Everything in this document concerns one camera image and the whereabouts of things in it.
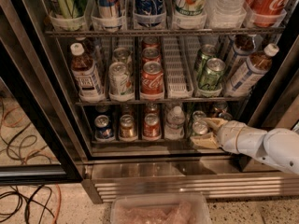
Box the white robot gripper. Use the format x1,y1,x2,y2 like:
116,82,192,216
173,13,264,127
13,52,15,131
191,118,267,160

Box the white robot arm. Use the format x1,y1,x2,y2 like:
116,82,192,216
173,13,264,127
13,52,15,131
191,118,299,175

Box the gold can bottom shelf front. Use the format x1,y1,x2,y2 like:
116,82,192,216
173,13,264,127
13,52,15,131
219,112,233,120

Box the gold can shelf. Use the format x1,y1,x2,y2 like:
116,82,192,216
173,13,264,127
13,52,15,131
211,101,228,118
219,112,233,120

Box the green can bottom shelf rear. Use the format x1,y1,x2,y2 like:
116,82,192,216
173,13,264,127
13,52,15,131
192,110,206,121

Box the gold can bottom shelf rear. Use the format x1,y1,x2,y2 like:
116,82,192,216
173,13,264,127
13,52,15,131
211,101,228,118

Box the clear water bottle bottom shelf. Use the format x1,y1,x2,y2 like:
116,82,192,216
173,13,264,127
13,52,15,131
164,106,185,140

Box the clear water bottle shelf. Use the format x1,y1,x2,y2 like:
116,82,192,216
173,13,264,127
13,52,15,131
164,106,185,140
207,0,250,17

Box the stainless fridge bottom grille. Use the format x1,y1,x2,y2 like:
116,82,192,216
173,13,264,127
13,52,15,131
82,156,299,203

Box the green can middle front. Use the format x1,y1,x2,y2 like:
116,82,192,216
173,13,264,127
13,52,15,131
198,58,225,91

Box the red can bottom shelf front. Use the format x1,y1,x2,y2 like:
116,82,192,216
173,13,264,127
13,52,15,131
143,113,160,140

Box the red can shelf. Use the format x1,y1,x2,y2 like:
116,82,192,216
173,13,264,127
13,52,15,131
143,113,160,140
144,103,160,115

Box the empty white shelf glide tray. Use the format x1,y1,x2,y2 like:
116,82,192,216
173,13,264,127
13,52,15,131
163,36,193,99

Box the red can bottom shelf rear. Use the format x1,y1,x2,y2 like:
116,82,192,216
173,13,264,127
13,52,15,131
144,103,160,115

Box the fridge right glass door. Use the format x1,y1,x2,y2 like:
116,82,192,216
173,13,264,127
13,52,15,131
246,39,299,129

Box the fridge glass door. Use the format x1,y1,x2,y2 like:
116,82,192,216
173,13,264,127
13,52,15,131
246,39,299,129
1,0,85,185

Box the red coca-cola can middle front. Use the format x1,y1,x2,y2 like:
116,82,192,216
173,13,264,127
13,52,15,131
141,62,164,95

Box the red coca-cola can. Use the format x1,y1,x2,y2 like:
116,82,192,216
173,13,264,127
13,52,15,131
142,48,162,63
142,36,161,49
141,62,164,95

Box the green can middle rear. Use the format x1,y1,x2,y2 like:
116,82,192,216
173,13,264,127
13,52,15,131
193,44,217,75

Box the brown can bottom shelf front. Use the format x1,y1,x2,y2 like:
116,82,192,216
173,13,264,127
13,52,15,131
120,114,136,138

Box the brown can shelf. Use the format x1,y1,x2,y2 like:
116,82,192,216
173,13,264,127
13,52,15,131
120,114,136,138
121,104,135,116

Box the brown can bottom shelf rear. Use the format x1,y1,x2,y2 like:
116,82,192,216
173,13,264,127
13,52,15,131
121,104,135,116

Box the white 7up can middle front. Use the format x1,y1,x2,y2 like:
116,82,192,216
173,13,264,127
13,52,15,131
108,62,133,96

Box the white 7up can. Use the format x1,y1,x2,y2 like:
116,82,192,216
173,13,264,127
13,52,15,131
112,47,132,67
108,62,133,96

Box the blue pepsi can bottom front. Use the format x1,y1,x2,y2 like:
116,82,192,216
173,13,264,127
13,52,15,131
94,115,114,140

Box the blue pepsi can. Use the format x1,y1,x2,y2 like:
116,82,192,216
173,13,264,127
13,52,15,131
94,115,114,140
95,105,112,117

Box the red coca-cola can middle rear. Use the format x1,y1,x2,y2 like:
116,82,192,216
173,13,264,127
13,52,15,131
142,36,161,49

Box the blue pepsi can bottom rear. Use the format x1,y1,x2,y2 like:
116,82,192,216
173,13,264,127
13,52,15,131
95,105,112,117

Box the white 7up can middle rear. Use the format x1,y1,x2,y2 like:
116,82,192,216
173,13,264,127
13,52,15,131
112,47,132,67

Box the clear water bottle top shelf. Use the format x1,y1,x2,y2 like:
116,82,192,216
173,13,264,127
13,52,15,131
207,0,250,17

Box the red coca-cola bottle top shelf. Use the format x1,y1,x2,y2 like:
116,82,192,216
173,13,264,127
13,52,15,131
246,0,288,28

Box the blue pepsi bottle top shelf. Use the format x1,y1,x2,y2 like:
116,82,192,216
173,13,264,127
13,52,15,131
135,0,164,28

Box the blue red bull can top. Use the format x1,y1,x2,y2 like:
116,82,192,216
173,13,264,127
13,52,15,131
95,0,122,19

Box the fridge left glass door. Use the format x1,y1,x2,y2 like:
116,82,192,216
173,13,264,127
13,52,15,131
1,0,85,185

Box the green tall can top shelf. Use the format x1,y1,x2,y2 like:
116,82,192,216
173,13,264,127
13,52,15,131
43,0,89,21

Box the tea bottle middle right front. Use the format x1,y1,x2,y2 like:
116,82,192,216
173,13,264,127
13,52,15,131
224,43,279,97

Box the clear plastic bin with wrap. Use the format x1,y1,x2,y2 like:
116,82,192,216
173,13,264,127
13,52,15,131
110,192,212,224

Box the tea bottle middle right rear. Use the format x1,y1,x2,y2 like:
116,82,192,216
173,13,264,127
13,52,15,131
225,35,256,78

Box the iced tea bottle middle left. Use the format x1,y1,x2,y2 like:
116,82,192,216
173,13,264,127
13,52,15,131
70,43,104,103

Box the black cables on floor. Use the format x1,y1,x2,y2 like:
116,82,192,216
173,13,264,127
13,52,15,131
0,100,57,224

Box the orange cable on floor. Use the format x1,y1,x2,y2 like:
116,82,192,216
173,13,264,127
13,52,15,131
0,105,63,224

